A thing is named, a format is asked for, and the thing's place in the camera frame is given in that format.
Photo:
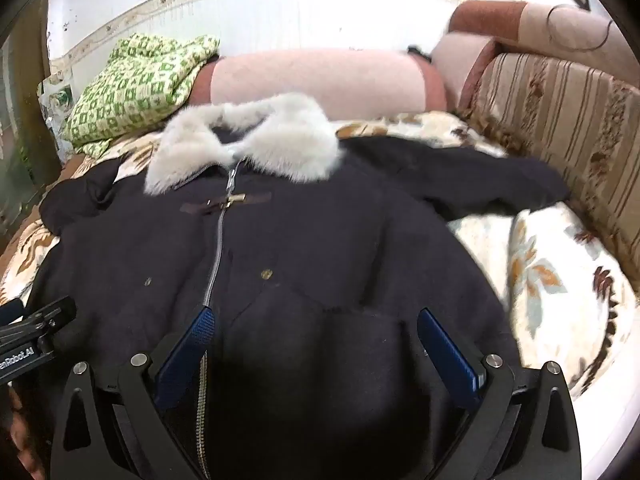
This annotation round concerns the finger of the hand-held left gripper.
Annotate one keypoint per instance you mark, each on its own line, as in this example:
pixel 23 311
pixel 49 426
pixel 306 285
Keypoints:
pixel 47 316

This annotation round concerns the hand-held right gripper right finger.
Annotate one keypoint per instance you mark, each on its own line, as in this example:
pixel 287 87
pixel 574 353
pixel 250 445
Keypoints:
pixel 450 355

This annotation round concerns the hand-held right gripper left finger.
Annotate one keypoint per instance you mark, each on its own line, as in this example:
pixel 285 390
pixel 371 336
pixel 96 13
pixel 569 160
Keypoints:
pixel 187 350

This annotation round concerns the dark coat with fur collar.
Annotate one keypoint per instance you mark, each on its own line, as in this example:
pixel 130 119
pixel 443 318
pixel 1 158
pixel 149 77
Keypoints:
pixel 310 240

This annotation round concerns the leaf printed blanket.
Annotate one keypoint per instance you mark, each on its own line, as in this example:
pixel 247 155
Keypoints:
pixel 550 270

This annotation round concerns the frosted glass door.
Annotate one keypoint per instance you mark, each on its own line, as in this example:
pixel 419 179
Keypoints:
pixel 20 125

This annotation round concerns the floral plastic sheet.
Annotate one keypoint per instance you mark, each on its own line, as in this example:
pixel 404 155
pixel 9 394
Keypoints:
pixel 56 105

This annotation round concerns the green white checkered pillow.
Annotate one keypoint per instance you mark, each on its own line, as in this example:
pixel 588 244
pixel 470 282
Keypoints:
pixel 135 85

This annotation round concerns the striped sofa backrest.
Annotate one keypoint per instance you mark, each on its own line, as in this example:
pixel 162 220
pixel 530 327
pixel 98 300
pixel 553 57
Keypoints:
pixel 565 110

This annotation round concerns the pink bolster cushion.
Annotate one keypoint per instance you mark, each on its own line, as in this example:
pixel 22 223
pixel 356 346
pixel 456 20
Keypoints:
pixel 320 80

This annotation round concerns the brown beige bolster cushion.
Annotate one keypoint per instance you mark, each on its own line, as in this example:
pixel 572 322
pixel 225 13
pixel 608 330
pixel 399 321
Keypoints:
pixel 500 17

